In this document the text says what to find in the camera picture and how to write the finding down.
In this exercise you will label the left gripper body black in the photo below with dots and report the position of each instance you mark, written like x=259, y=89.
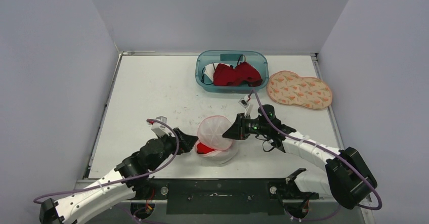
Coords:
x=170, y=147

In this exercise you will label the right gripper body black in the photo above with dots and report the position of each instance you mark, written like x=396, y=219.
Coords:
x=243, y=125

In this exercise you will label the pink round mesh laundry bag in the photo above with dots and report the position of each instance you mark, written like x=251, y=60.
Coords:
x=212, y=148

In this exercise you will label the floral mesh laundry bag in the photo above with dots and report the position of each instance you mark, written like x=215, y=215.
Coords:
x=288, y=88

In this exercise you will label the teal plastic bin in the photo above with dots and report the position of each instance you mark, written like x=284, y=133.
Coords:
x=208, y=61

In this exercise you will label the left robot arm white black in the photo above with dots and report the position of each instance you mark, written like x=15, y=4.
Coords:
x=124, y=182

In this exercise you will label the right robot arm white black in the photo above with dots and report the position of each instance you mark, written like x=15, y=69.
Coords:
x=348, y=179

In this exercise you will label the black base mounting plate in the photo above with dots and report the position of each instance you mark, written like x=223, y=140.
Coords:
x=222, y=196

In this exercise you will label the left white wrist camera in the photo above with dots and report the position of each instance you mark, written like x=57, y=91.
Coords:
x=157, y=128

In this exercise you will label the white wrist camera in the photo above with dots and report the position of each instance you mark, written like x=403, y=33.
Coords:
x=157, y=128
x=245, y=103

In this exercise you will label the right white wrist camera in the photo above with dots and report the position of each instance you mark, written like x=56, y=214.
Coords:
x=245, y=103

